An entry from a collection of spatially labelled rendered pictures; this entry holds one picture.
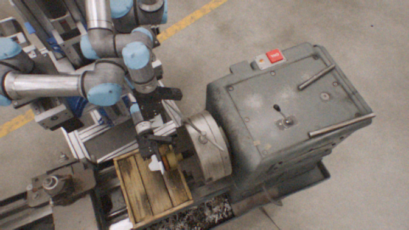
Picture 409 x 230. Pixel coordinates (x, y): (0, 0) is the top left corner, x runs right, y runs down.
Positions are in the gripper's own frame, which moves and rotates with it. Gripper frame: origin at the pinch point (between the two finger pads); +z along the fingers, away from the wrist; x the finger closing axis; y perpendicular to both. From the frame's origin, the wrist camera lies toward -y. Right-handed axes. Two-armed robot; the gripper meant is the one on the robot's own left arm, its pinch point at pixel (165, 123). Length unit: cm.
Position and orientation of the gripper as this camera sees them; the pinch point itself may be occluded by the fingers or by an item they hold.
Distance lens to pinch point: 114.8
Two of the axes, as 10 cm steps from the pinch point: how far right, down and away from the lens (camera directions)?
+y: -9.2, 3.4, -1.7
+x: 3.7, 6.5, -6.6
